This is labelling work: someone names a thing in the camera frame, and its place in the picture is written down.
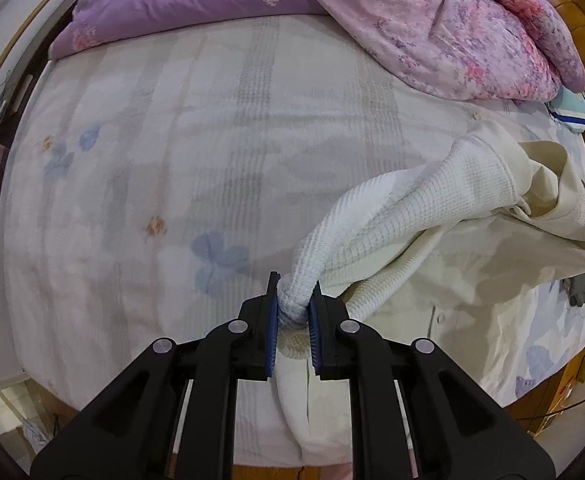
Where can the purple floral quilt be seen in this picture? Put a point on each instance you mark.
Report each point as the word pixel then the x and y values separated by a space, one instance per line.
pixel 422 35

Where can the wooden wall rail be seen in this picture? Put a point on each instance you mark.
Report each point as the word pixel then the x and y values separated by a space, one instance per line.
pixel 3 57

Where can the white floral bed sheet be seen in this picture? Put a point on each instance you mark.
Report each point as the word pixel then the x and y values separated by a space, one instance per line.
pixel 172 135

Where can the teal striped pillow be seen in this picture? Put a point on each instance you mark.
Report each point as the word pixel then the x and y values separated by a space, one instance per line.
pixel 577 112

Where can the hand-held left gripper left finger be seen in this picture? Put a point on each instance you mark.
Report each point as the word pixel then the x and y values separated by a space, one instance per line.
pixel 271 330

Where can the white jacket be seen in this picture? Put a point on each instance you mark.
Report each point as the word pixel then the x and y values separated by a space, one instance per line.
pixel 397 220

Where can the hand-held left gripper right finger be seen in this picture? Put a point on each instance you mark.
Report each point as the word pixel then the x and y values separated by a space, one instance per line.
pixel 315 332

